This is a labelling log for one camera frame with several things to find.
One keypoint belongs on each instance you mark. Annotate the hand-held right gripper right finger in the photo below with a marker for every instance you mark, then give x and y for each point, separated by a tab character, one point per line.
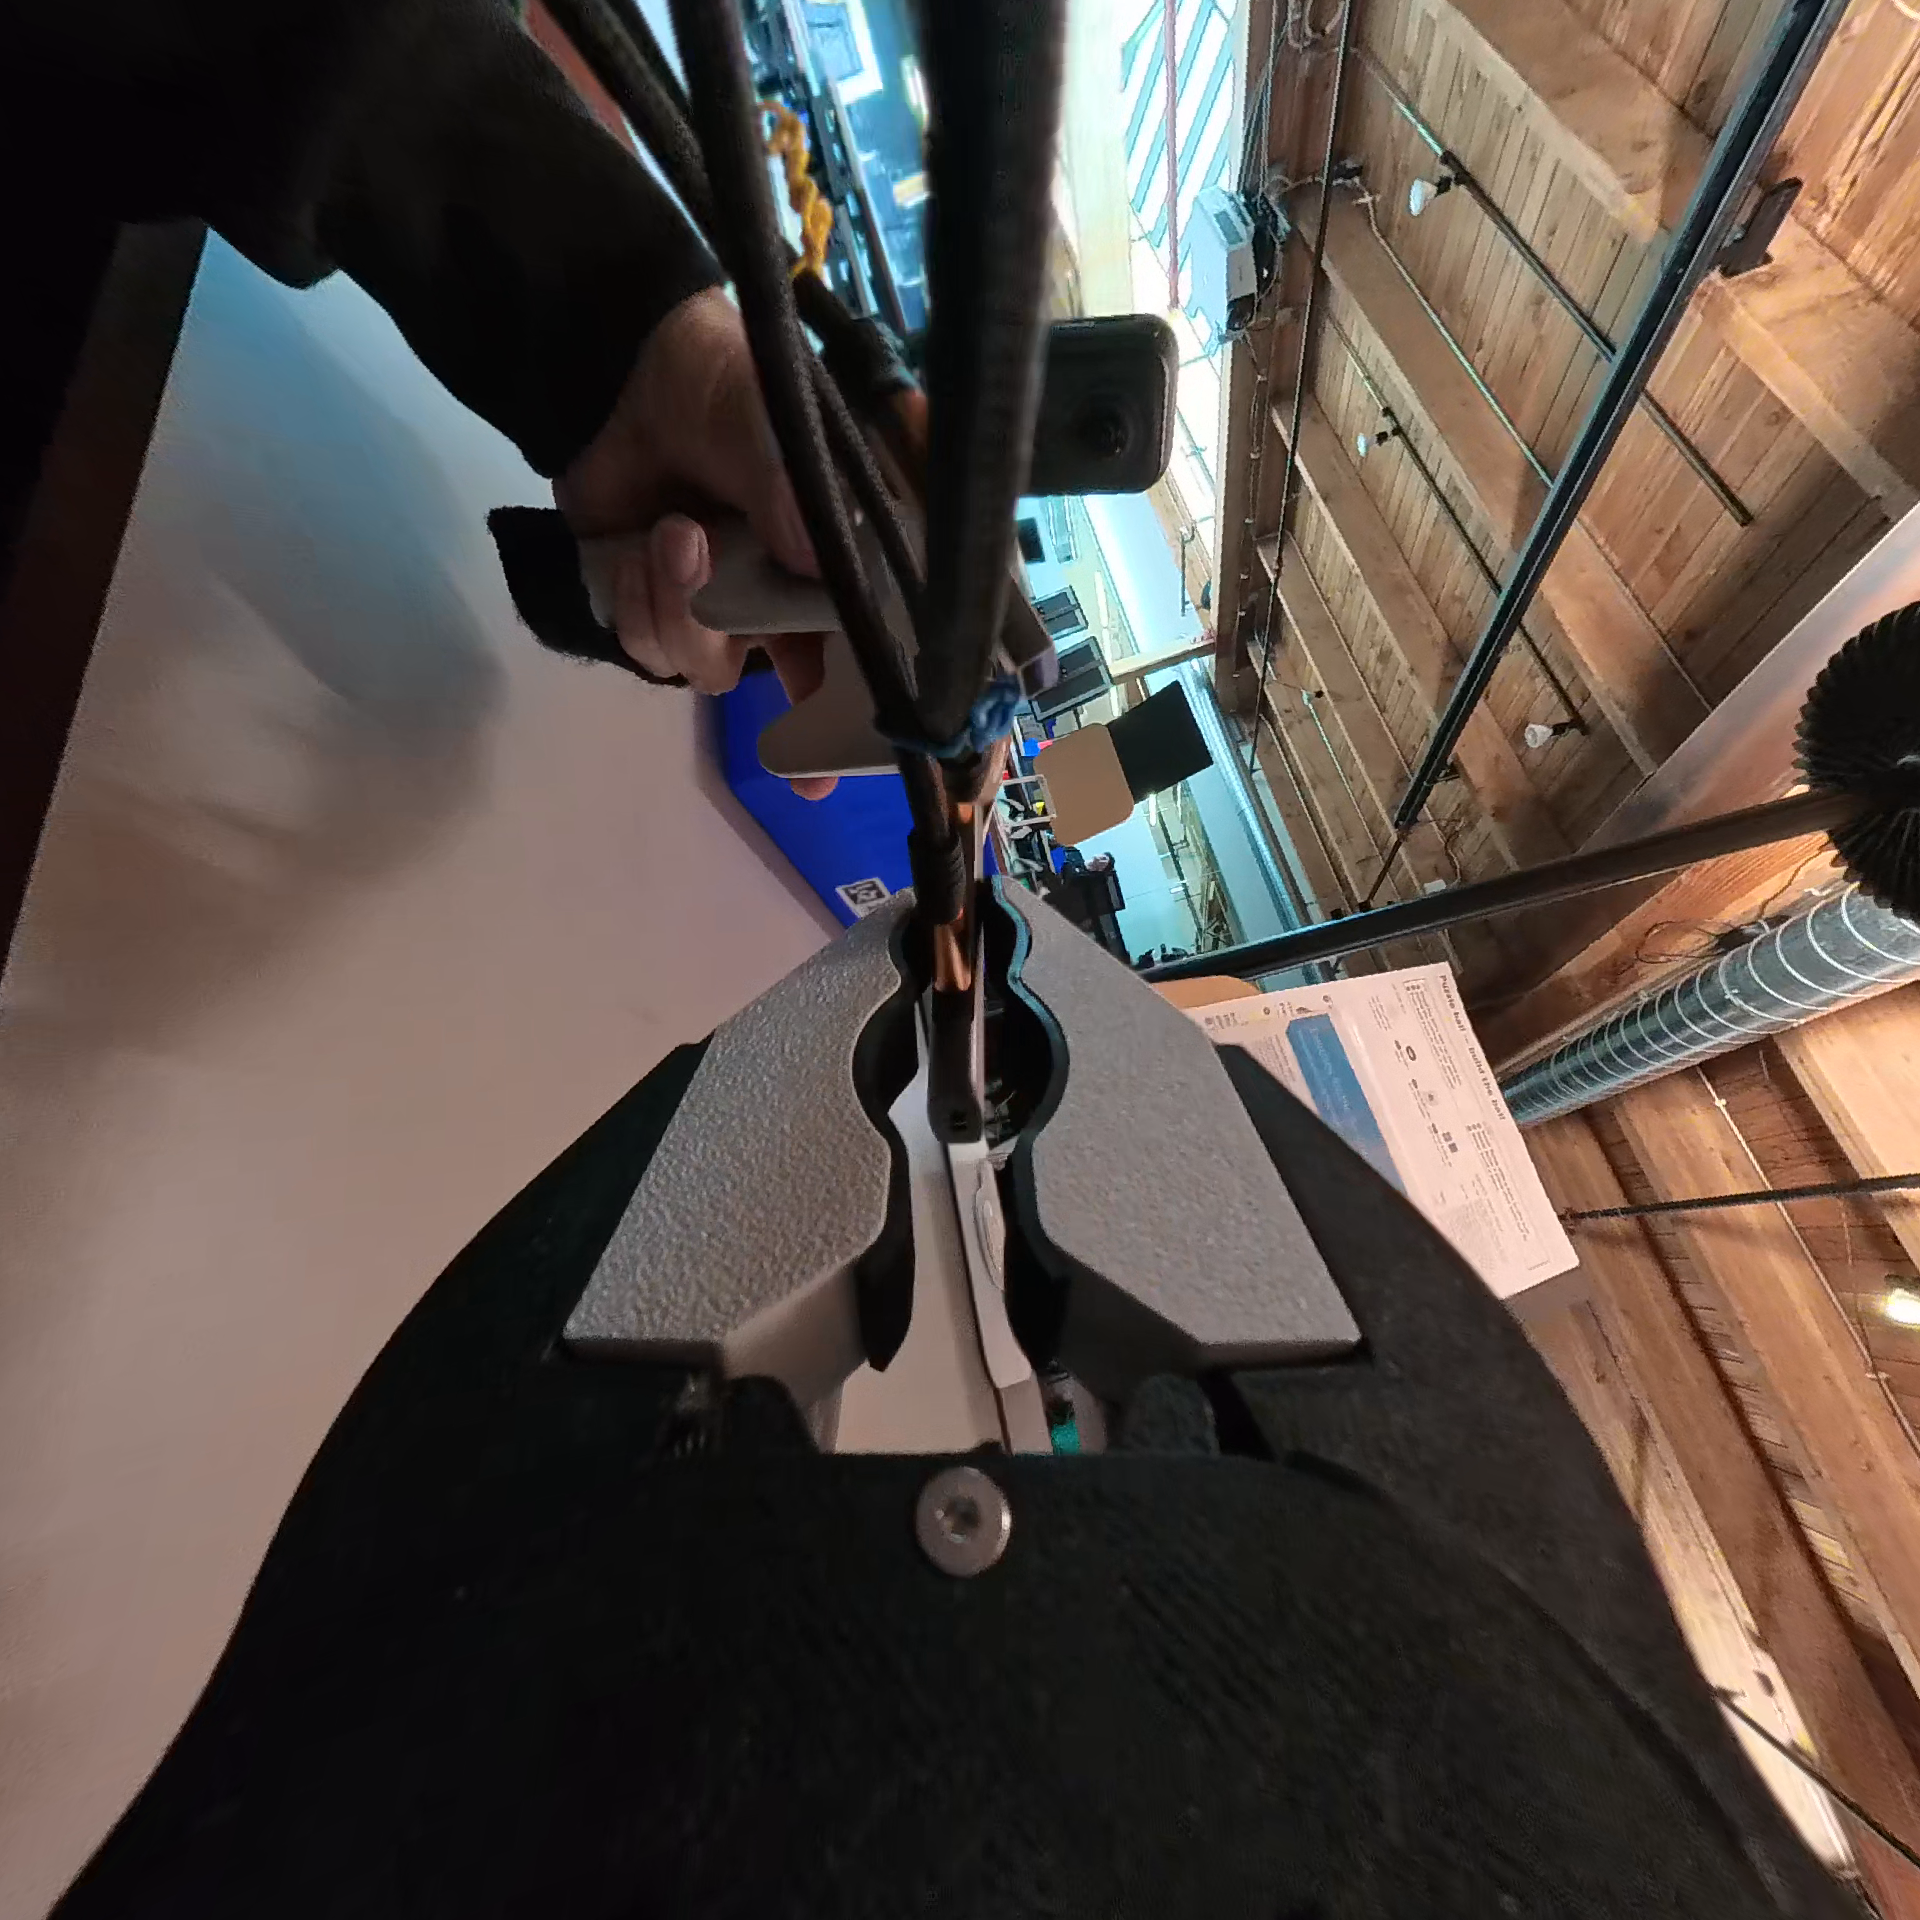
1184	1200

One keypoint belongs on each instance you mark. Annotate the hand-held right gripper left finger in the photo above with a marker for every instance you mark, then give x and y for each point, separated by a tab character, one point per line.
733	1172

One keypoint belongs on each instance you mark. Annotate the large blue plastic bin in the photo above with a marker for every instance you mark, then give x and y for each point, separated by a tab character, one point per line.
810	839

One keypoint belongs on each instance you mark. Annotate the person's left hand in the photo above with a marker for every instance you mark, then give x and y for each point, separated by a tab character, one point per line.
675	435

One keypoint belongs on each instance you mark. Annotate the white ceiling unit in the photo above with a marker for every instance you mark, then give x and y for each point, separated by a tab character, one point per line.
1224	254

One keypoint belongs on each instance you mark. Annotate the printed instruction sheets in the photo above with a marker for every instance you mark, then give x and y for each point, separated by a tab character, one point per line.
1424	1109

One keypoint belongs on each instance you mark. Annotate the tan panel on clear stand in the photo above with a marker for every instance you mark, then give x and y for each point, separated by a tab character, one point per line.
1088	781

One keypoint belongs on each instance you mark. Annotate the black pole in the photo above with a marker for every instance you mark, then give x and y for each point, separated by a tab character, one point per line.
1499	888

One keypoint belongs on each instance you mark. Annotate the black ribbed lamp head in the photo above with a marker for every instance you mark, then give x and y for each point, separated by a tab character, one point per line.
1868	750

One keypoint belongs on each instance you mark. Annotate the black ceiling rail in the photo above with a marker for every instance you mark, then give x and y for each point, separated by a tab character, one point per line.
1620	406

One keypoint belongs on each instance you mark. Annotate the silver ceiling duct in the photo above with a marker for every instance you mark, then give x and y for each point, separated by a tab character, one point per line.
1723	998

